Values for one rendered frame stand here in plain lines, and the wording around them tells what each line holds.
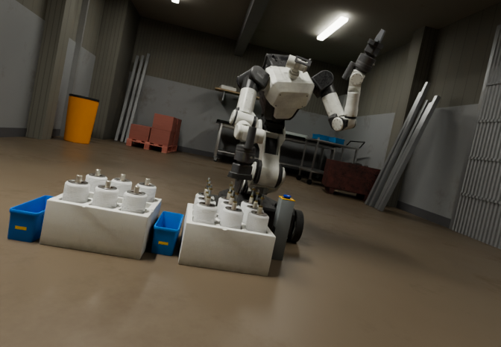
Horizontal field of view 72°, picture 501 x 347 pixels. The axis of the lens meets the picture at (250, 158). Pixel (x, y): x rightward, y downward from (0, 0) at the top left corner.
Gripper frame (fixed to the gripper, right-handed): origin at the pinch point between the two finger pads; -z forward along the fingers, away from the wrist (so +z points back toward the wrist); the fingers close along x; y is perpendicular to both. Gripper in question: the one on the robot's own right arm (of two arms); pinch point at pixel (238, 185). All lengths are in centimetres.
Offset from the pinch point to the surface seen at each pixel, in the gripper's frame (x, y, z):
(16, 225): 73, -39, -30
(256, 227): -6.8, 9.9, -16.3
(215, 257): 7.9, 4.2, -30.9
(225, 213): 4.6, 0.7, -12.7
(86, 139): -76, -462, -31
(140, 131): -197, -540, -6
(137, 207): 36.3, -17.3, -15.9
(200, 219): 14.0, -3.8, -16.5
